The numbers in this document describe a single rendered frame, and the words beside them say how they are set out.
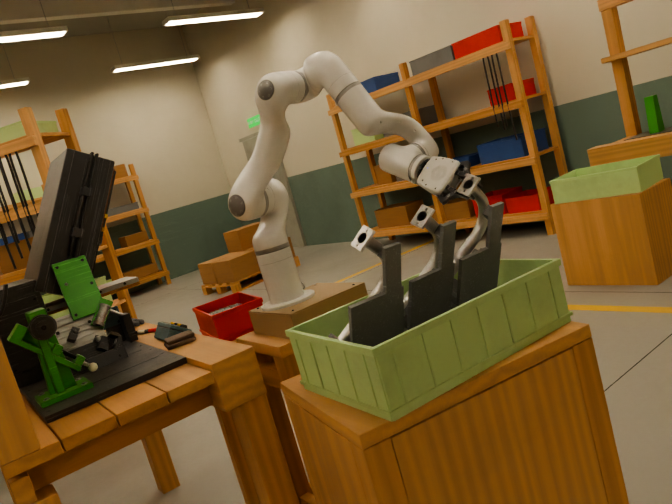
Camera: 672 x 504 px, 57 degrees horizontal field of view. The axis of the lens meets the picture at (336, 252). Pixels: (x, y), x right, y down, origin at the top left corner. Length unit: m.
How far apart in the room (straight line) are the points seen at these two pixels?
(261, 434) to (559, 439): 0.83
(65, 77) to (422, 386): 11.10
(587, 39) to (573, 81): 0.43
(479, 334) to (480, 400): 0.15
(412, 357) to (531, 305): 0.38
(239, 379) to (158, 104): 10.88
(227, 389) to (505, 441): 0.78
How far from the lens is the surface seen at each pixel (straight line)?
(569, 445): 1.73
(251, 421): 1.91
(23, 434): 1.73
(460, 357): 1.48
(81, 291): 2.35
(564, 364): 1.67
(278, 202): 2.11
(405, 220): 8.22
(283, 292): 2.08
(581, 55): 6.97
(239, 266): 8.43
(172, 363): 1.99
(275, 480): 2.00
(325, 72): 1.84
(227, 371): 1.84
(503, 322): 1.57
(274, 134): 1.97
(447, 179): 1.64
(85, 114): 12.05
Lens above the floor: 1.36
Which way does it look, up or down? 8 degrees down
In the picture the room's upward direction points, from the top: 16 degrees counter-clockwise
